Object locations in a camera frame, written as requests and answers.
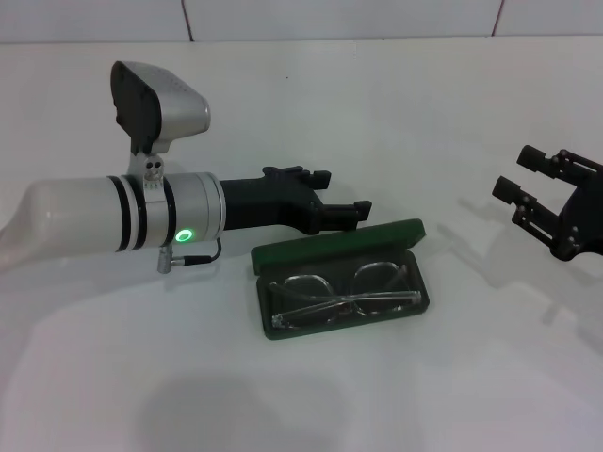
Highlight green glasses case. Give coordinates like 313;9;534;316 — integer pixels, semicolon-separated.
250;218;431;341

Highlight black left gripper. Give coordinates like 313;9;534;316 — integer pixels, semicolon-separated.
220;164;374;235

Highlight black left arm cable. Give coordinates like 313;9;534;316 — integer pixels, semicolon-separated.
156;237;223;274

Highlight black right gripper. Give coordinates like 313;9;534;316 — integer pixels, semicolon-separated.
491;144;603;264

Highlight clear plastic glasses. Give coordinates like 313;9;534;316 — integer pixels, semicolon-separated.
269;262;423;330

